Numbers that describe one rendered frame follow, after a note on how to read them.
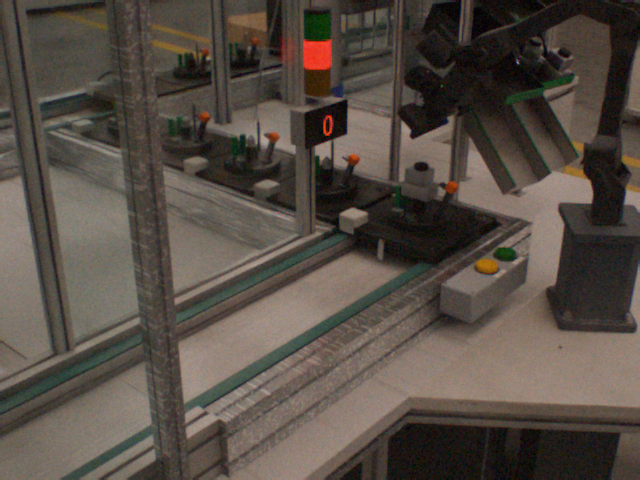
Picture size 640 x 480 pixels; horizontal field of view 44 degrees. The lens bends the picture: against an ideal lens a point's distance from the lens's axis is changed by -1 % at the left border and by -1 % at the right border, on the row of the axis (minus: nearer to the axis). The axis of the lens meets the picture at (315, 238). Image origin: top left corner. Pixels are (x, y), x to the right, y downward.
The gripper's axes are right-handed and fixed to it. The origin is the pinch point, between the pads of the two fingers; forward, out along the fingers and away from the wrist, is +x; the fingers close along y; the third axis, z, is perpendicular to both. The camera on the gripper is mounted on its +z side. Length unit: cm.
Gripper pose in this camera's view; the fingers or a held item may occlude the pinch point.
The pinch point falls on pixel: (420, 126)
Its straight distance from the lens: 162.6
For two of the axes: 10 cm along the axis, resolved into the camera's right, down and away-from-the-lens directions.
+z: -6.1, -7.7, 2.0
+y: -6.5, 3.4, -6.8
